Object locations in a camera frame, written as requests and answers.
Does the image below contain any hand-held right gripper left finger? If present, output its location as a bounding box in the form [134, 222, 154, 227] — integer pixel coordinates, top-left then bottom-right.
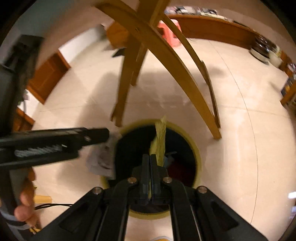
[30, 154, 151, 241]

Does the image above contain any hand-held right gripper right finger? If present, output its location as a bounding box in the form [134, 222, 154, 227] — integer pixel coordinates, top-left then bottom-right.
[150, 154, 269, 241]

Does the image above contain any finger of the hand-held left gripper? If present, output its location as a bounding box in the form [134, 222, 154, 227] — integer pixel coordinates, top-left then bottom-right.
[9, 127, 110, 150]
[9, 146, 80, 168]

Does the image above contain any black bin with yellow rim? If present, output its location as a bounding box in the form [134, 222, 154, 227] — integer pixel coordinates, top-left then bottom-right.
[99, 119, 202, 220]

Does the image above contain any silver carton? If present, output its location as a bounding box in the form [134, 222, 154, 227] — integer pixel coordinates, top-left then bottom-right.
[86, 133, 121, 179]

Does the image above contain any yellow-green packet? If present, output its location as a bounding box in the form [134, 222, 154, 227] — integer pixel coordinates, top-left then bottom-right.
[149, 116, 168, 200]

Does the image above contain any person's left hand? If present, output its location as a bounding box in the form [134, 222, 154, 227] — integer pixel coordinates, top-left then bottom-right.
[14, 167, 40, 227]

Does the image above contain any brown wooden door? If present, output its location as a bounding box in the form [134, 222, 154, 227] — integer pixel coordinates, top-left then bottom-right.
[26, 52, 71, 105]

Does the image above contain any pink plastic stool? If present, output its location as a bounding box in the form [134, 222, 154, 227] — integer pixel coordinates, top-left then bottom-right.
[157, 20, 182, 48]

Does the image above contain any cardboard box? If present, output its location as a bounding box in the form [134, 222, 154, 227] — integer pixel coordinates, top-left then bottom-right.
[281, 76, 294, 96]

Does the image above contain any wooden television cabinet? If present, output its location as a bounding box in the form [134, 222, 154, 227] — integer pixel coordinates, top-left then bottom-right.
[106, 14, 262, 50]

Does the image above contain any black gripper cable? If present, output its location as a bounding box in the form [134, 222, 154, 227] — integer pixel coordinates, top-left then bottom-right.
[34, 203, 74, 211]

